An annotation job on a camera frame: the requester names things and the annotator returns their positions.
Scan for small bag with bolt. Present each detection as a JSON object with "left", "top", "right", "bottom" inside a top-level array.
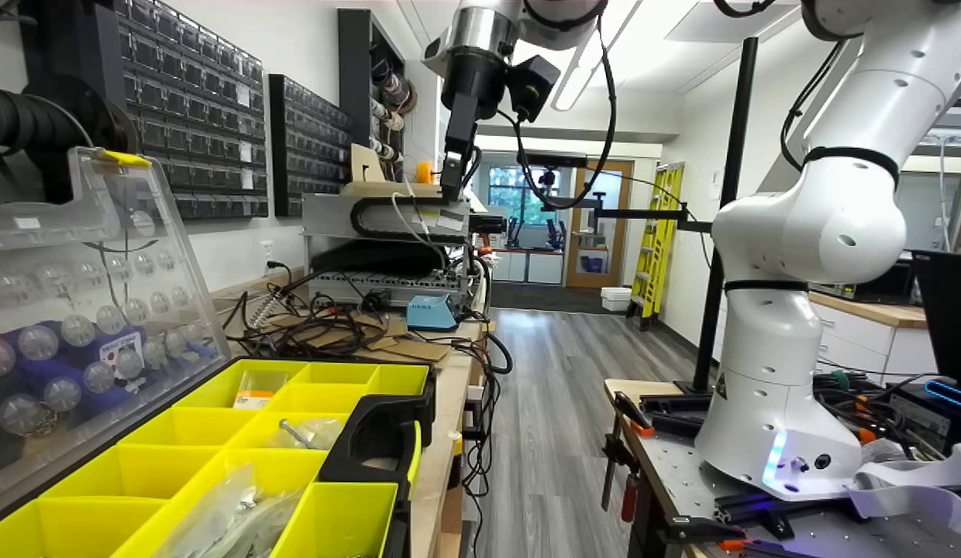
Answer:
[{"left": 265, "top": 419, "right": 344, "bottom": 449}]

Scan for black monitor screen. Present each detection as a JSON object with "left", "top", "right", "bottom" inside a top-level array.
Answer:
[{"left": 912, "top": 252, "right": 961, "bottom": 388}]

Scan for black parts drawer cabinet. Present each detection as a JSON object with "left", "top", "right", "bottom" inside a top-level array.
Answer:
[
  {"left": 17, "top": 0, "right": 265, "bottom": 224},
  {"left": 265, "top": 76, "right": 351, "bottom": 219}
]

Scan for clear case lid yellow latch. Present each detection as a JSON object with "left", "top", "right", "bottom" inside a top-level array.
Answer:
[{"left": 0, "top": 147, "right": 228, "bottom": 518}]

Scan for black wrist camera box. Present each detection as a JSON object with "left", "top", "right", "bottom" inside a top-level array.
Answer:
[{"left": 504, "top": 55, "right": 559, "bottom": 121}]

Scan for tangle of black cables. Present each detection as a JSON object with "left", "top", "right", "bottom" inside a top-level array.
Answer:
[{"left": 221, "top": 260, "right": 399, "bottom": 367}]

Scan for wooden door with window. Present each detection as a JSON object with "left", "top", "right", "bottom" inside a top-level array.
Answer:
[{"left": 564, "top": 161, "right": 633, "bottom": 289}]

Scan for black parts drawer cabinet right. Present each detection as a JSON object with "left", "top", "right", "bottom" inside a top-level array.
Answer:
[{"left": 265, "top": 76, "right": 351, "bottom": 219}]

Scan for black parts drawer cabinet left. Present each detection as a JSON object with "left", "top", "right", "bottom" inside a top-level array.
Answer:
[{"left": 17, "top": 0, "right": 265, "bottom": 224}]

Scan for yellow ladder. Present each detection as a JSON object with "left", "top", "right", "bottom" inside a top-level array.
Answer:
[{"left": 633, "top": 166, "right": 685, "bottom": 320}]

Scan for white paper sheets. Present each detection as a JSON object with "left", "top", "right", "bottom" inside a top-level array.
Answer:
[{"left": 842, "top": 441, "right": 961, "bottom": 538}]

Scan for orange bottle on machine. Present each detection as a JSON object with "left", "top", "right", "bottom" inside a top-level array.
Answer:
[{"left": 414, "top": 161, "right": 438, "bottom": 187}]

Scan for blue soldering station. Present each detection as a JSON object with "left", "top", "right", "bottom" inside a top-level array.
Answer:
[{"left": 405, "top": 294, "right": 457, "bottom": 331}]

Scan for plastic bag of screws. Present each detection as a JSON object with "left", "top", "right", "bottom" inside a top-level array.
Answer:
[{"left": 156, "top": 469, "right": 301, "bottom": 558}]

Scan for grey machine on bench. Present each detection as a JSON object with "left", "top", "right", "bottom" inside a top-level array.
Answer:
[{"left": 301, "top": 189, "right": 508, "bottom": 306}]

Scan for black and yellow organizer case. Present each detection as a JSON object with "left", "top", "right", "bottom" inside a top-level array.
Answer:
[{"left": 0, "top": 361, "right": 435, "bottom": 558}]

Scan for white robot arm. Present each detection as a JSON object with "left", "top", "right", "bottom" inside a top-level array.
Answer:
[{"left": 694, "top": 0, "right": 961, "bottom": 502}]

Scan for black clamp orange handle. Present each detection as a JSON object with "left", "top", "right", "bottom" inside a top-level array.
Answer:
[{"left": 600, "top": 390, "right": 653, "bottom": 524}]

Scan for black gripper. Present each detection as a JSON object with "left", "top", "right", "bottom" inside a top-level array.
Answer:
[{"left": 426, "top": 4, "right": 519, "bottom": 203}]

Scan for black camera stand pole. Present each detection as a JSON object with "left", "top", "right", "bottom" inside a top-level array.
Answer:
[{"left": 588, "top": 38, "right": 758, "bottom": 398}]

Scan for black corrugated hose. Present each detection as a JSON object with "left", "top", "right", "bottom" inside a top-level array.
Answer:
[{"left": 0, "top": 76, "right": 133, "bottom": 205}]

